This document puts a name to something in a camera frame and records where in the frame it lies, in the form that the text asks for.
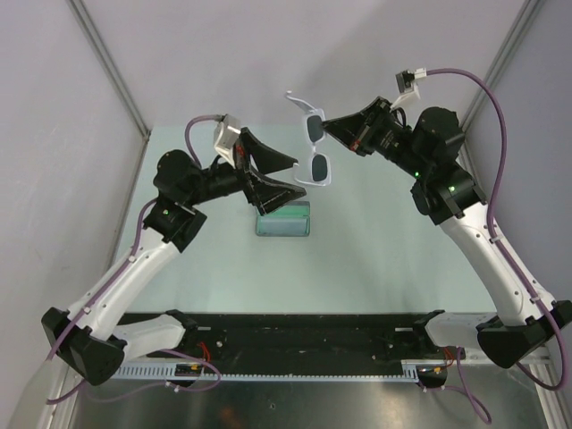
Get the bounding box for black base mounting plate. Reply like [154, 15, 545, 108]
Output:
[111, 312, 492, 363]

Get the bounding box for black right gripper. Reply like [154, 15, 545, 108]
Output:
[321, 97, 431, 180]

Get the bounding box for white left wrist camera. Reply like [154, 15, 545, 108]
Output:
[214, 114, 241, 165]

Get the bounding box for left aluminium corner post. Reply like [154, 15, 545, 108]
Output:
[66, 0, 151, 141]

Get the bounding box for white slotted cable duct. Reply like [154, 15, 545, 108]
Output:
[111, 360, 449, 383]

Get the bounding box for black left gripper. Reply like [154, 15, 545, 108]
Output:
[185, 129, 306, 215]

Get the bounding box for aluminium front rail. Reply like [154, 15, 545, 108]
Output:
[463, 346, 551, 366]

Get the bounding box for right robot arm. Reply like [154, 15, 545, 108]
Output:
[323, 97, 571, 368]

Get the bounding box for dark green glasses case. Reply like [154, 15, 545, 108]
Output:
[255, 201, 311, 238]

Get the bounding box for white sunglasses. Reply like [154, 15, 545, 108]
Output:
[284, 90, 332, 187]

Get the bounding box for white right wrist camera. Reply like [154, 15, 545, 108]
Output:
[391, 68, 427, 109]

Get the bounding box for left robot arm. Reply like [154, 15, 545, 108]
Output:
[41, 128, 306, 386]

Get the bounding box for aluminium corner post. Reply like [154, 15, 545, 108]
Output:
[66, 0, 151, 141]
[461, 0, 546, 131]

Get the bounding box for right aluminium corner post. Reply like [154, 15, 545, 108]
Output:
[461, 0, 546, 131]

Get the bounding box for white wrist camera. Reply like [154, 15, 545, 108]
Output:
[214, 114, 241, 165]
[391, 68, 427, 109]

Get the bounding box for light blue cleaning cloth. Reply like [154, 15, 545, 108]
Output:
[256, 218, 309, 237]

